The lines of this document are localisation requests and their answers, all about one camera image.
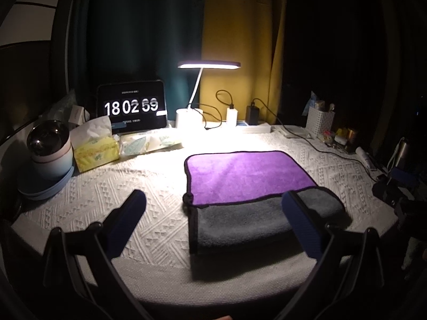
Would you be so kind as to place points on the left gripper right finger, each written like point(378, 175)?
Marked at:
point(347, 279)

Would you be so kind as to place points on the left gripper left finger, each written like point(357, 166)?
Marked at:
point(81, 281)

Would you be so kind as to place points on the purple and grey towel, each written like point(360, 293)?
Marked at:
point(235, 218)

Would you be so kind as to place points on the operator hand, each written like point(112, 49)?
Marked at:
point(227, 318)

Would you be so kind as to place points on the white textured tablecloth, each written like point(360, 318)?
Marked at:
point(155, 264)

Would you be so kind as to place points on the yellow tissue pack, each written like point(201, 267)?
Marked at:
point(94, 144)

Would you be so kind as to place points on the pastel pot with steel lid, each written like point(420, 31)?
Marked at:
point(51, 163)

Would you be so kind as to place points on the white tube bottle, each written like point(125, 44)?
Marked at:
point(363, 157)

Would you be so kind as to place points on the leaf-patterned face towel pack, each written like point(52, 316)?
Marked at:
point(148, 141)

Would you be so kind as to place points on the small yellow snack boxes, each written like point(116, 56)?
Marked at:
point(344, 137)

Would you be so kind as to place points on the white perforated basket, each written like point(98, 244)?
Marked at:
point(318, 121)

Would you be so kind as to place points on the tablet showing clock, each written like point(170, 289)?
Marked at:
point(133, 106)

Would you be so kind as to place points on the white power strip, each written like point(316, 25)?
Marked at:
point(262, 128)

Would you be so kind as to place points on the white desk lamp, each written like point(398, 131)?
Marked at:
point(190, 117)

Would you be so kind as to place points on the black power adapter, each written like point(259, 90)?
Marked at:
point(252, 115)

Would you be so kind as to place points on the white USB charger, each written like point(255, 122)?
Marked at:
point(232, 116)

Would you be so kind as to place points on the dark teal curtain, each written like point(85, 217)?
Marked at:
point(114, 41)

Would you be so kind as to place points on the yellow curtain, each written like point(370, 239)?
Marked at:
point(251, 32)

